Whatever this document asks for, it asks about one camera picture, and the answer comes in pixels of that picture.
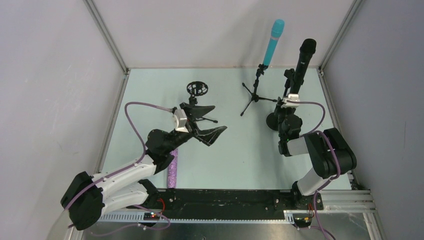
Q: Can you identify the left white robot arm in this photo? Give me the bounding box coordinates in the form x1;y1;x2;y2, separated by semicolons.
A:
60;102;227;231

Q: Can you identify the black microphone orange tip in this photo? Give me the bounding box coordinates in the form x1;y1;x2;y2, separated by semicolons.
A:
289;38;317;94

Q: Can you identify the shock mount tripod stand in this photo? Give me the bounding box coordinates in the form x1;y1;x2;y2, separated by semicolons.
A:
186;81;219;124

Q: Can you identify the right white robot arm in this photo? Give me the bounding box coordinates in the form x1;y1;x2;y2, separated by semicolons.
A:
267;97;357;207

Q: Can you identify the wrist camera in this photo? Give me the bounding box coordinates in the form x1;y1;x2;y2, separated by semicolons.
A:
172;109;189;133
281;93;300;108

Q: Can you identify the purple glitter microphone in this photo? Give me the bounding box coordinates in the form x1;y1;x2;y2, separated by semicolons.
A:
167;149;178;189

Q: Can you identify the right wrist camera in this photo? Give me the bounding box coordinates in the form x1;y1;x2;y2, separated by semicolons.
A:
281;93;300;108

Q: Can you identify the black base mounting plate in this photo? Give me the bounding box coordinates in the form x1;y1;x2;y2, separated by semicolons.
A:
141;189;324;220

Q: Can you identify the clip tripod mic stand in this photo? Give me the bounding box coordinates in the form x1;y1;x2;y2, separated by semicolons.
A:
240;64;277;117

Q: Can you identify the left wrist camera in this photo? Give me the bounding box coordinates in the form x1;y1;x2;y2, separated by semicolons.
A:
172;109;189;133

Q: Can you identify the round base mic stand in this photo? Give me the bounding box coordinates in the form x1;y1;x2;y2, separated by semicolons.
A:
266;68;295;131

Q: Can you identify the light blue microphone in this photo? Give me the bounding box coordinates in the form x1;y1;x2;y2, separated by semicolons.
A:
262;19;285;67

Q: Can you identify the slotted cable duct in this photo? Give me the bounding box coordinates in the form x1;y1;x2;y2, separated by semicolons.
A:
97;211;295;224

